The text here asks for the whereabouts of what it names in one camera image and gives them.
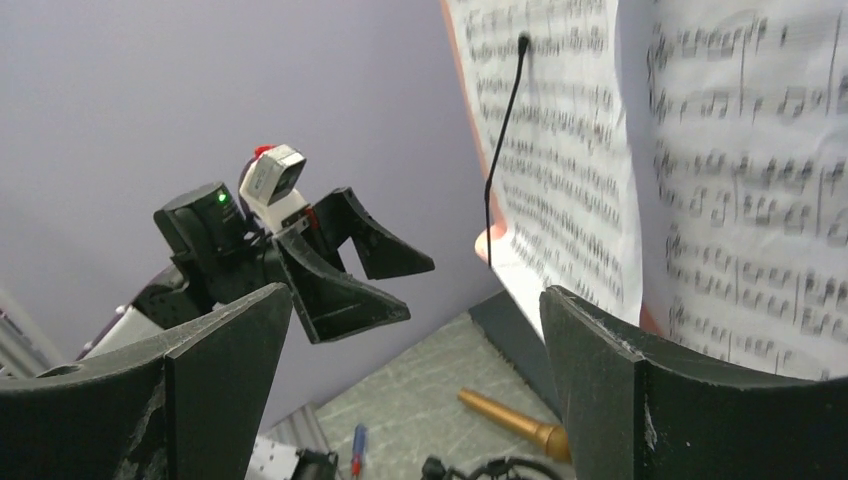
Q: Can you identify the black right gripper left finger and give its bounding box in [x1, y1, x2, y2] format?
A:
[1, 284, 292, 479]

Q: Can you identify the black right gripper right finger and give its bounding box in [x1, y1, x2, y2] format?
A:
[540, 286, 847, 479]

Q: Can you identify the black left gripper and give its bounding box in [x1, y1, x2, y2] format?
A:
[263, 187, 435, 344]

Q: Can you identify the gold microphone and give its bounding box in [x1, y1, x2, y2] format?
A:
[457, 388, 573, 464]

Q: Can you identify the pink perforated music stand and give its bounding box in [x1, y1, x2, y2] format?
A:
[438, 0, 664, 336]

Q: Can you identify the black microphone tripod stand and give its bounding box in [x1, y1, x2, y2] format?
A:
[421, 456, 564, 480]

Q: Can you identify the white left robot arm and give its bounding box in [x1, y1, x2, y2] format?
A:
[81, 182, 435, 357]

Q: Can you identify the black flat equipment box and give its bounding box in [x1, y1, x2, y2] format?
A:
[468, 291, 562, 419]

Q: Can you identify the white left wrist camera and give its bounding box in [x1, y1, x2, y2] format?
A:
[239, 144, 309, 234]

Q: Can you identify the aluminium front rail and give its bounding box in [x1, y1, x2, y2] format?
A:
[1, 289, 65, 379]

